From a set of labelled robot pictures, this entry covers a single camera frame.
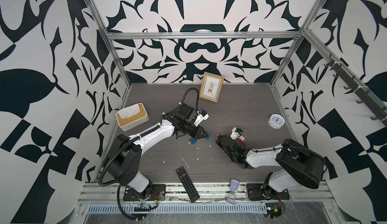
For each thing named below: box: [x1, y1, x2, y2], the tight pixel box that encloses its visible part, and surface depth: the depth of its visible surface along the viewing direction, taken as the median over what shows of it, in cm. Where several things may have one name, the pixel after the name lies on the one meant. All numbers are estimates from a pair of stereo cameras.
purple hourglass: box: [226, 178, 240, 205], surface depth 75 cm
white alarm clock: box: [268, 113, 286, 130], surface depth 99 cm
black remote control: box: [175, 165, 201, 203], surface depth 77 cm
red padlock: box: [237, 135, 248, 144], surface depth 93 cm
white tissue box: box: [115, 102, 150, 132], surface depth 96 cm
